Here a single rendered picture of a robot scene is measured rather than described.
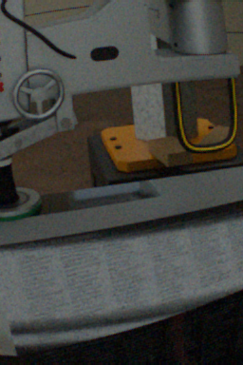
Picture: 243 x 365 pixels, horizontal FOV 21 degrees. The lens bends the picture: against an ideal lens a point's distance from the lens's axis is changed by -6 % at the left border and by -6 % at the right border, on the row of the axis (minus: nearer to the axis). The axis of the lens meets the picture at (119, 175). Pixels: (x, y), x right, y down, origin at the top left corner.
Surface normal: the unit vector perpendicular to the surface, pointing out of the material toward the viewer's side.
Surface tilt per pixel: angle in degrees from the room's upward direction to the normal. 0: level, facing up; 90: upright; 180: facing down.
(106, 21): 90
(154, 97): 90
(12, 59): 90
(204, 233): 45
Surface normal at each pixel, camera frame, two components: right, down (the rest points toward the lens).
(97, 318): 0.13, -0.44
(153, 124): -0.76, 0.28
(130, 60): 0.25, 0.32
